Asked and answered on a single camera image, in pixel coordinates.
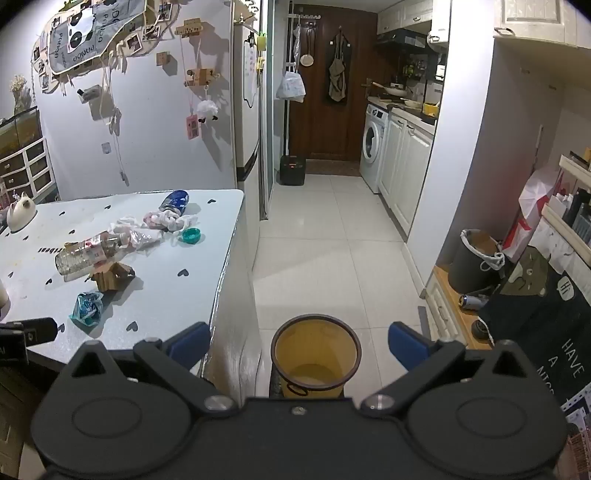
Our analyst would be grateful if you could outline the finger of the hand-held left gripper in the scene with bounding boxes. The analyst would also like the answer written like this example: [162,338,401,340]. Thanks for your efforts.
[21,318,58,344]

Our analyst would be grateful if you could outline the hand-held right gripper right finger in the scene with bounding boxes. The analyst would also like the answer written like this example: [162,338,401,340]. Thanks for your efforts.
[360,322,532,418]

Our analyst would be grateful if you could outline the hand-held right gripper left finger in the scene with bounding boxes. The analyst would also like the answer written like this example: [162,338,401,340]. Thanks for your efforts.
[69,322,238,418]

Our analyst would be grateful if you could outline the blue snack wrapper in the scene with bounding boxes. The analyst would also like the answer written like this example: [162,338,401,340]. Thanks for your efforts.
[69,291,105,328]

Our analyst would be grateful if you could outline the clear plastic bottle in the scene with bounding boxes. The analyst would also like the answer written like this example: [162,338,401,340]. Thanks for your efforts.
[54,232,132,282]

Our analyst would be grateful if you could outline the yellow trash bin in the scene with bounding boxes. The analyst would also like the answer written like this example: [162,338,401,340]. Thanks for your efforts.
[271,314,362,398]

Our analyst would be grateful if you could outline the clear plastic wrapper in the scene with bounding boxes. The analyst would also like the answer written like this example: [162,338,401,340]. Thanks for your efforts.
[124,230,164,252]

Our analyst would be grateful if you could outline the white tissue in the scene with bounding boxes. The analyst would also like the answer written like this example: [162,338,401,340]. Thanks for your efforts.
[108,216,145,238]
[167,213,200,233]

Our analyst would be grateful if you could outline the crushed blue drink can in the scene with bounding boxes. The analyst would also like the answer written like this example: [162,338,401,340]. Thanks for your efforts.
[159,189,191,215]

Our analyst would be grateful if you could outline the grey bucket with white liner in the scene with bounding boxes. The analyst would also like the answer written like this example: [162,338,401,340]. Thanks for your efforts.
[448,229,506,296]

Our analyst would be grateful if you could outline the white cat-shaped ornament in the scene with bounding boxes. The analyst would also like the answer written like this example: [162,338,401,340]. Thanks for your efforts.
[6,193,38,233]

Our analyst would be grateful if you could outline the dark printed cloth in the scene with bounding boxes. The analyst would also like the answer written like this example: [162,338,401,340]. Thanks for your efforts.
[478,247,591,407]

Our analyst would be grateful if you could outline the white drawer cabinet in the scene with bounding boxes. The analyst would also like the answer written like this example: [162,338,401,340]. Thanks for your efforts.
[0,136,55,204]

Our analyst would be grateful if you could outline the white kitchen base cabinets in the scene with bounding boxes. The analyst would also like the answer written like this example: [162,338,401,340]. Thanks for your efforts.
[379,113,435,241]

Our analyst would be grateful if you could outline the red white shopping bag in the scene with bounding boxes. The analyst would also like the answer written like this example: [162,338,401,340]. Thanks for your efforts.
[502,166,561,259]

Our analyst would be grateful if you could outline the black floor heater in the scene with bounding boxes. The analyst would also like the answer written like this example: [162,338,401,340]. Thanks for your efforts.
[280,155,307,186]

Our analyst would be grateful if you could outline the glass tank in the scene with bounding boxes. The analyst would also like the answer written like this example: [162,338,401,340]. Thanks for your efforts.
[0,106,44,160]

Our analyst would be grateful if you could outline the white shelf rack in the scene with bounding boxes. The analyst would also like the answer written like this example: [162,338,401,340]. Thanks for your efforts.
[540,154,591,268]

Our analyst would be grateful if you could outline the white washing machine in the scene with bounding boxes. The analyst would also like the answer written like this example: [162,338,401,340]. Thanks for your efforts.
[359,104,390,193]

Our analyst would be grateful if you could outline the silver refrigerator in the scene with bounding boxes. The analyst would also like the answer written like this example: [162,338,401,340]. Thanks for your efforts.
[229,19,266,221]

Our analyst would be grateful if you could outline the frosted glass sliding door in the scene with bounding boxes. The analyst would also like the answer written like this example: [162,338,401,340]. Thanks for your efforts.
[259,0,279,220]

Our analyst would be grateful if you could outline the dried flower bunch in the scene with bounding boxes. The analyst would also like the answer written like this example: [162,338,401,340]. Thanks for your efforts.
[10,75,33,114]

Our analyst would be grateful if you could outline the brown wooden door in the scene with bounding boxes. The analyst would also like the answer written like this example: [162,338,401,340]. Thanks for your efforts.
[288,9,384,161]

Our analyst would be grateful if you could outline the hanging white plastic bag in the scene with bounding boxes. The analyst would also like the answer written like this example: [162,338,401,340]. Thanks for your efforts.
[276,70,306,103]

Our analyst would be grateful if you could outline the hanging apron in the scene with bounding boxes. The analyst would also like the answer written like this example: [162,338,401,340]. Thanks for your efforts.
[328,32,349,103]

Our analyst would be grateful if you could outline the paper sheet on refrigerator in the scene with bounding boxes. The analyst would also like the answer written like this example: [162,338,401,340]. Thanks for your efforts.
[242,44,258,109]

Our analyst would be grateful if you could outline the black range hood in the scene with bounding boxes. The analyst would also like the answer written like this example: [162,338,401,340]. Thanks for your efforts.
[375,28,432,49]

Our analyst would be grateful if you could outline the white upper kitchen cabinets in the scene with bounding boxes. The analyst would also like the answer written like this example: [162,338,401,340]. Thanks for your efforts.
[376,0,451,44]

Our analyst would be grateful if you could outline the white overhead cabinet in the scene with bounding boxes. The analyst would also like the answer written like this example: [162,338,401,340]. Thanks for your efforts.
[493,0,591,49]

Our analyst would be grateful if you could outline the hanging charger cable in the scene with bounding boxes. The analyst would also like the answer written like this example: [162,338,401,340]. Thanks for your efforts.
[111,115,129,185]

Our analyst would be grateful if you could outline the wooden wall shelf with figures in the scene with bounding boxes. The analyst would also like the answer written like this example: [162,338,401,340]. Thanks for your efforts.
[185,68,220,88]

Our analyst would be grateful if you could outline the wall photo collage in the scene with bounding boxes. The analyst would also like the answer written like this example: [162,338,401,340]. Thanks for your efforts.
[31,0,185,95]

